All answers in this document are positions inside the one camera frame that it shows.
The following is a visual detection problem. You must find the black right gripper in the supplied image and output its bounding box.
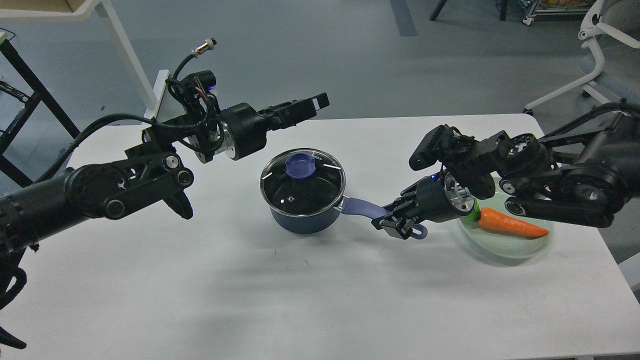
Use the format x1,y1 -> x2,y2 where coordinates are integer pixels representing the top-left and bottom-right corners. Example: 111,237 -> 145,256
371,173 -> 476,240

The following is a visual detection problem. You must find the blue saucepan with handle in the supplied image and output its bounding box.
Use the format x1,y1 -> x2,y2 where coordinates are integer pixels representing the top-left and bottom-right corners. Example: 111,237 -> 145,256
260,148 -> 429,241

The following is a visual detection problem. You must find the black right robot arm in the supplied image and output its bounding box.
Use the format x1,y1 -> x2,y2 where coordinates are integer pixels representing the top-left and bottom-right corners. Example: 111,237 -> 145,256
371,102 -> 639,240

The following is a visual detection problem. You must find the black metal rack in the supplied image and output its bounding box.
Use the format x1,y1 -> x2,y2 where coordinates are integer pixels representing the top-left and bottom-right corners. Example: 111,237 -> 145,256
0,30 -> 80,188

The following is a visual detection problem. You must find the orange toy carrot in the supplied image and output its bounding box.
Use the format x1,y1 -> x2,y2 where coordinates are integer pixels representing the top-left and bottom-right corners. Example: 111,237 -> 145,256
463,200 -> 550,240

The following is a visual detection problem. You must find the white desk frame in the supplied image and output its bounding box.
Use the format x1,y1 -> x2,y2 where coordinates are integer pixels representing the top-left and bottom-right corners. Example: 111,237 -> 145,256
1,0 -> 169,126

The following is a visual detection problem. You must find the glass lid blue knob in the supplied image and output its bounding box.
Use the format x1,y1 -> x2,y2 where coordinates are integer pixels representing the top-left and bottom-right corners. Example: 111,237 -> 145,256
259,148 -> 346,217

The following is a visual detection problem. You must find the pale green plate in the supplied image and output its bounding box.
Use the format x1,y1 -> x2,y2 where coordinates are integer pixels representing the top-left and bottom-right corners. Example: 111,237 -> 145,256
458,177 -> 554,260

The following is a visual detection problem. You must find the metal cart with casters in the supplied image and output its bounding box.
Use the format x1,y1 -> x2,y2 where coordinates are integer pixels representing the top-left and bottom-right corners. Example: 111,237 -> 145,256
519,0 -> 596,27

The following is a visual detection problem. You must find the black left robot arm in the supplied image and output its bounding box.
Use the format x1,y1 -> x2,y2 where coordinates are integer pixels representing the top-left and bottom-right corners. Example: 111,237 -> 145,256
0,38 -> 330,307

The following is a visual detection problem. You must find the white office chair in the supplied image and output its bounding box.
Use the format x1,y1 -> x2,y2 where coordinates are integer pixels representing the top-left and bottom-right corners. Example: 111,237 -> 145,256
523,0 -> 640,115

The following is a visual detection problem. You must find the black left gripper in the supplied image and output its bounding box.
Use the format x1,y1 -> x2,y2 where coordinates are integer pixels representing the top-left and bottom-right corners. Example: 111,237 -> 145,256
220,92 -> 330,161

